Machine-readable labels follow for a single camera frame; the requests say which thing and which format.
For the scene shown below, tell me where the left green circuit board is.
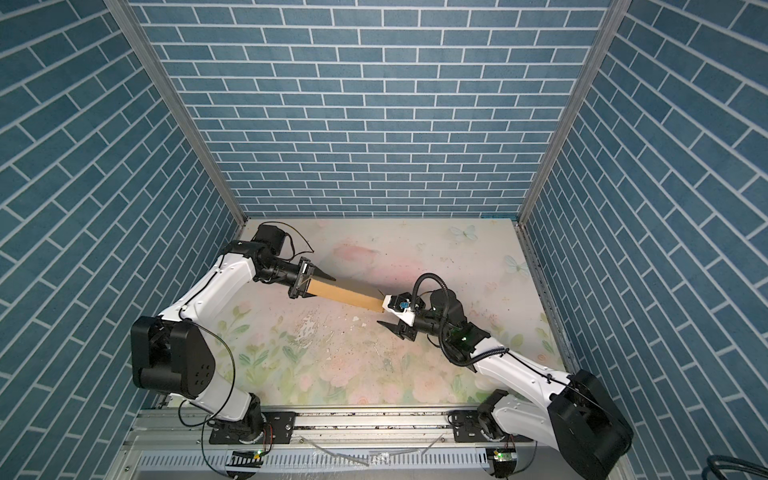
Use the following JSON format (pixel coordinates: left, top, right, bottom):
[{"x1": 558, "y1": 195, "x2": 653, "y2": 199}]
[{"x1": 226, "y1": 450, "x2": 264, "y2": 470}]

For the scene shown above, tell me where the brown cardboard paper box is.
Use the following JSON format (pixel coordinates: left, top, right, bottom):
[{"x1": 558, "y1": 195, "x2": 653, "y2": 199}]
[{"x1": 307, "y1": 277, "x2": 385, "y2": 313}]

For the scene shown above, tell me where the aluminium corner post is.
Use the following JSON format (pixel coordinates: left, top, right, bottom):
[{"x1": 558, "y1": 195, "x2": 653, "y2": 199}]
[
  {"x1": 104, "y1": 0, "x2": 247, "y2": 229},
  {"x1": 517, "y1": 0, "x2": 631, "y2": 225}
]

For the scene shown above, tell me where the right green circuit board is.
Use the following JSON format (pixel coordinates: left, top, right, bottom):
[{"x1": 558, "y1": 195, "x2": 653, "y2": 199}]
[{"x1": 486, "y1": 449, "x2": 518, "y2": 464}]

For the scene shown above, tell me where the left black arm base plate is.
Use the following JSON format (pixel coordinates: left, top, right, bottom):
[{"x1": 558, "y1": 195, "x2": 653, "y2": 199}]
[{"x1": 207, "y1": 411, "x2": 297, "y2": 447}]

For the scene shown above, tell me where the white slotted cable duct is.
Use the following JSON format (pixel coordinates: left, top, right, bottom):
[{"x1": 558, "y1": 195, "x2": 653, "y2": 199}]
[{"x1": 138, "y1": 448, "x2": 489, "y2": 473}]

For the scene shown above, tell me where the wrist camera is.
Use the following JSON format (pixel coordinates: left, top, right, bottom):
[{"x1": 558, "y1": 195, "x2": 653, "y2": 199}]
[
  {"x1": 383, "y1": 292, "x2": 416, "y2": 327},
  {"x1": 251, "y1": 223, "x2": 288, "y2": 255}
]

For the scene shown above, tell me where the black cable bottom right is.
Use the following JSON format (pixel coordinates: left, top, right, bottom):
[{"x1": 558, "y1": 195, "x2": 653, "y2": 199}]
[{"x1": 701, "y1": 454, "x2": 768, "y2": 480}]

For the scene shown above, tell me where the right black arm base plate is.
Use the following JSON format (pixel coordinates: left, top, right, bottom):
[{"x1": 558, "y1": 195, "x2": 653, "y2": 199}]
[{"x1": 446, "y1": 409, "x2": 532, "y2": 443}]

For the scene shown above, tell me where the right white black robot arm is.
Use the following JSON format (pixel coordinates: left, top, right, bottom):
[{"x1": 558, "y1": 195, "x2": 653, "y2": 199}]
[{"x1": 382, "y1": 289, "x2": 634, "y2": 479}]

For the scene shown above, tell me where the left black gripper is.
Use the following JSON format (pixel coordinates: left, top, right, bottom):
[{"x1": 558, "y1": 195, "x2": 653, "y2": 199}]
[{"x1": 258, "y1": 256, "x2": 334, "y2": 299}]

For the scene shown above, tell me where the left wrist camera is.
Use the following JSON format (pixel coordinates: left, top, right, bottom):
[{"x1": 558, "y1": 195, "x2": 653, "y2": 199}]
[{"x1": 251, "y1": 223, "x2": 288, "y2": 255}]

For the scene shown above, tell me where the aluminium front rail frame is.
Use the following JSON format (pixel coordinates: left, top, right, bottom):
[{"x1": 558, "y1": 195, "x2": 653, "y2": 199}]
[{"x1": 104, "y1": 405, "x2": 637, "y2": 480}]

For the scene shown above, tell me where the green circuit board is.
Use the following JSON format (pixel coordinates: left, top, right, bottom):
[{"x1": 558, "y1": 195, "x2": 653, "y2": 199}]
[
  {"x1": 226, "y1": 450, "x2": 264, "y2": 470},
  {"x1": 486, "y1": 449, "x2": 518, "y2": 464}
]

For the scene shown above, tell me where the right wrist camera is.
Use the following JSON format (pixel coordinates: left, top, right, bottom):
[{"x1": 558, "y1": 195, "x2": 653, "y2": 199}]
[{"x1": 383, "y1": 292, "x2": 416, "y2": 327}]

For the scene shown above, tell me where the left aluminium corner post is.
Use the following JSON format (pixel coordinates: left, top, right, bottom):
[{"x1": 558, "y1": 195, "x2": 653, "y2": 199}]
[{"x1": 104, "y1": 0, "x2": 247, "y2": 229}]

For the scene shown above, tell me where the right aluminium corner post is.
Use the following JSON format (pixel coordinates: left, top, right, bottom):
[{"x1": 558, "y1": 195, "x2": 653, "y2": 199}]
[{"x1": 517, "y1": 0, "x2": 631, "y2": 225}]

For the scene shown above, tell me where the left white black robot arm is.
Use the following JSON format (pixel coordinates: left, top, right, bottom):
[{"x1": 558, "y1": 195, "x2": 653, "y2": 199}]
[{"x1": 130, "y1": 240, "x2": 334, "y2": 434}]

